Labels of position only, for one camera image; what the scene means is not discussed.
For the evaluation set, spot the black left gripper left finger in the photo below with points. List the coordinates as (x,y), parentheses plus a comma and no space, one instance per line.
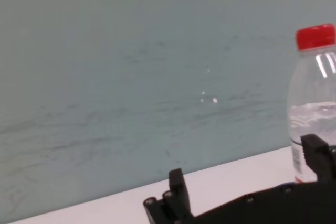
(178,195)

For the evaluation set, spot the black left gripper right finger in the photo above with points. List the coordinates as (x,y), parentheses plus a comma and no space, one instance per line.
(319,155)

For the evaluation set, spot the clear red-capped water bottle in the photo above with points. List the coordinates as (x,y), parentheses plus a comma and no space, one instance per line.
(309,90)

